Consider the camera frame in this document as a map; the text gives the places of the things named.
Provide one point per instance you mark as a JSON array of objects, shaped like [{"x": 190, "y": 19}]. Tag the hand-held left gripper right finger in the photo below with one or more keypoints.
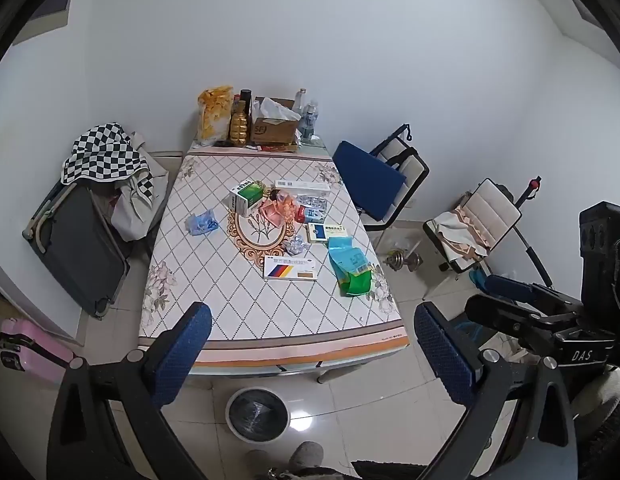
[{"x": 444, "y": 355}]

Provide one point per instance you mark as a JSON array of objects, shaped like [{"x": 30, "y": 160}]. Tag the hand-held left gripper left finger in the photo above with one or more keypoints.
[{"x": 182, "y": 355}]

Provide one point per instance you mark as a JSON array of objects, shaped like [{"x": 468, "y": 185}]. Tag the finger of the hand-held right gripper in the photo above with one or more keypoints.
[
  {"x": 507, "y": 287},
  {"x": 499, "y": 312}
]

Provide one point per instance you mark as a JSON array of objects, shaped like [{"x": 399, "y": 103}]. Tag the white trash bin black liner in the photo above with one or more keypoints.
[{"x": 257, "y": 417}]

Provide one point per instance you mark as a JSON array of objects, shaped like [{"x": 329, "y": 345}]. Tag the green plastic bag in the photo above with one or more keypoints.
[{"x": 357, "y": 285}]

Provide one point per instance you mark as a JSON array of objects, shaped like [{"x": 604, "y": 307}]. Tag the blue plastic bag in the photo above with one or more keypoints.
[{"x": 347, "y": 257}]

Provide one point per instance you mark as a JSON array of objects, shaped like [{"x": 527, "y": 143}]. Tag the green white medicine box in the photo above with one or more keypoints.
[{"x": 247, "y": 199}]

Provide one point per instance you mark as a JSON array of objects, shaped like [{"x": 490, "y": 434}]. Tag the orange plastic wrapper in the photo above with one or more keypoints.
[{"x": 277, "y": 212}]

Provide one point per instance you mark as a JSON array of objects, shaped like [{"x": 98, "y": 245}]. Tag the person's right forearm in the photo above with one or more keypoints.
[{"x": 597, "y": 397}]

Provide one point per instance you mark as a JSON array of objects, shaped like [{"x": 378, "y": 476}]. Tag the teal plastic item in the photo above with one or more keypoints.
[{"x": 478, "y": 280}]

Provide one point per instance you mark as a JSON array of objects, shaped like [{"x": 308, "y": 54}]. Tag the beige cloth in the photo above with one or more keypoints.
[{"x": 459, "y": 232}]

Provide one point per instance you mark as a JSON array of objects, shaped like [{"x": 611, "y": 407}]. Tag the patterned floral tablecloth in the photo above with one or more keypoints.
[{"x": 215, "y": 285}]

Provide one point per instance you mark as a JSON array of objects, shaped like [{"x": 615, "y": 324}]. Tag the black chair white padding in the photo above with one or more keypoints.
[
  {"x": 407, "y": 165},
  {"x": 492, "y": 210}
]

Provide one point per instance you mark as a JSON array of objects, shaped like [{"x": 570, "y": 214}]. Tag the chrome dumbbell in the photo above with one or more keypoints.
[{"x": 402, "y": 260}]

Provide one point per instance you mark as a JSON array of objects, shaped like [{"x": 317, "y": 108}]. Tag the black pole red knob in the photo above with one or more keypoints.
[{"x": 532, "y": 186}]

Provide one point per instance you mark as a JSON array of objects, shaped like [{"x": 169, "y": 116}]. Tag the table with grey legs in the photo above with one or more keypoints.
[{"x": 324, "y": 375}]

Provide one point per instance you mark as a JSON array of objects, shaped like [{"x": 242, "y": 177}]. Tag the crumpled blue plastic wrapper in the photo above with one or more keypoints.
[{"x": 202, "y": 223}]

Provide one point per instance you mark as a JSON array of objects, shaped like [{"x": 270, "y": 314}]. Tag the white striped medicine box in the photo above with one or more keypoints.
[{"x": 290, "y": 267}]

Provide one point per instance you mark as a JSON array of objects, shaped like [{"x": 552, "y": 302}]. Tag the pink suitcase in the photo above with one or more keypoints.
[{"x": 35, "y": 350}]

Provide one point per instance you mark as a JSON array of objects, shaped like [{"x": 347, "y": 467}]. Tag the white tote bag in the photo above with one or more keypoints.
[{"x": 132, "y": 210}]

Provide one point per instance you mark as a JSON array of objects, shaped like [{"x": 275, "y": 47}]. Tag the crumpled silver wrapper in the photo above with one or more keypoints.
[{"x": 295, "y": 247}]

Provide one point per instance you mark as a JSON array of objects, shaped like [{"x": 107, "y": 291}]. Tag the grey fuzzy slipper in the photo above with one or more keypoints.
[{"x": 306, "y": 457}]

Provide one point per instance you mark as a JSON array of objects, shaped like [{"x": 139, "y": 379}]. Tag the white teal medicine box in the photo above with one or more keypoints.
[{"x": 325, "y": 233}]

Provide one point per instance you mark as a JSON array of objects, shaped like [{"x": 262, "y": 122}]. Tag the blue seat cushion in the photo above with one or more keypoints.
[{"x": 370, "y": 177}]

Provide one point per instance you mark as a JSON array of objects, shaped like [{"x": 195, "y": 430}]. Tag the small red packet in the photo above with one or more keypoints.
[{"x": 300, "y": 215}]

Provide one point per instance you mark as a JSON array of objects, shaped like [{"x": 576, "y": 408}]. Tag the silver blister pack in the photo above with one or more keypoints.
[{"x": 312, "y": 205}]

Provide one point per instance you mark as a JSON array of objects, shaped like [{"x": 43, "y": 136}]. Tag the long white box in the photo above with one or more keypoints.
[{"x": 302, "y": 187}]

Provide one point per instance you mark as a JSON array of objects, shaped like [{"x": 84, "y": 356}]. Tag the black white checkered cloth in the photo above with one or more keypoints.
[{"x": 105, "y": 152}]

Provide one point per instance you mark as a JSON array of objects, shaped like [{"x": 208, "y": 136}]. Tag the red gold flat packet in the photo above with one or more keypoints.
[{"x": 277, "y": 148}]

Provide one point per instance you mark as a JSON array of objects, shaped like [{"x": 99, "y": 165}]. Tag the gold bottle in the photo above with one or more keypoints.
[{"x": 239, "y": 125}]

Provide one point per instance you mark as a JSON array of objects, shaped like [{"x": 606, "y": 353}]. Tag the cardboard box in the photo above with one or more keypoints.
[{"x": 272, "y": 131}]

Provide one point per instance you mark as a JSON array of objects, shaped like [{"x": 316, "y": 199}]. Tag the yellow snack bag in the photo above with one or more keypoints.
[{"x": 215, "y": 115}]

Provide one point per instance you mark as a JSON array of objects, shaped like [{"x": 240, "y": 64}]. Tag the water bottle blue label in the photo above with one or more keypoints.
[{"x": 310, "y": 121}]

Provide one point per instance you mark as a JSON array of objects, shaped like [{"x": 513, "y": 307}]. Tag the white crumpled paper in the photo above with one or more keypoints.
[{"x": 275, "y": 108}]

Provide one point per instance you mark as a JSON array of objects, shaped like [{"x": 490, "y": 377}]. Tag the dark bottle black cap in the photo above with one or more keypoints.
[{"x": 246, "y": 95}]

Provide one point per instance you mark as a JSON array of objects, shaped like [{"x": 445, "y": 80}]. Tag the clear glass bottle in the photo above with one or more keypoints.
[{"x": 301, "y": 95}]

